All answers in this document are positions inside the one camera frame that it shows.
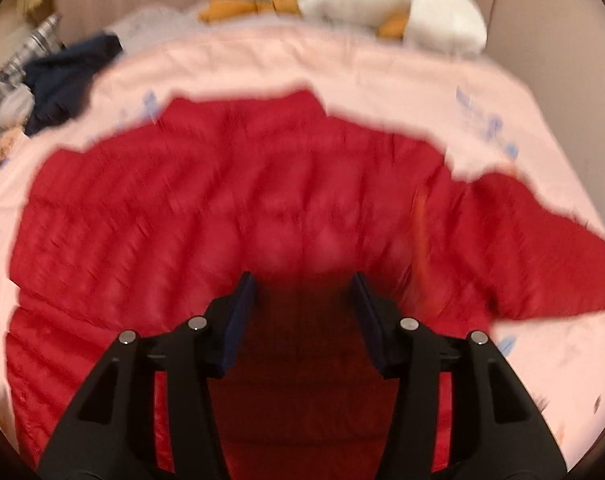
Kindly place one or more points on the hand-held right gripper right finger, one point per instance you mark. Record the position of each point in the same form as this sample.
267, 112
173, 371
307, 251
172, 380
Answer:
368, 325

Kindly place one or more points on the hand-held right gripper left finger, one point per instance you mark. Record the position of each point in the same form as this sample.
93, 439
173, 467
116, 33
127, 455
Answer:
237, 325

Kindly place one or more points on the red puffer jacket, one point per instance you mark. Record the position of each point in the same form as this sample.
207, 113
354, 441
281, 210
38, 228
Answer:
182, 210

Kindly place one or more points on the pink floral bedspread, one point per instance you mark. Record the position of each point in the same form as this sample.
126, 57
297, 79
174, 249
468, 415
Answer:
382, 75

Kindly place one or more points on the navy blue garment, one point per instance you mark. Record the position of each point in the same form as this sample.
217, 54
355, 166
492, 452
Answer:
62, 80

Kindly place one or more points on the light grey round soft item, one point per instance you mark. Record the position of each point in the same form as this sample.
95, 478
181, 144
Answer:
16, 105

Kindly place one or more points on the grey bed sheet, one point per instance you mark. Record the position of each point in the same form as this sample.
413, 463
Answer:
157, 22

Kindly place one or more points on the grey plaid cloth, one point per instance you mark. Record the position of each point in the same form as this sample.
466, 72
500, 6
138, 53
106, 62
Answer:
12, 67

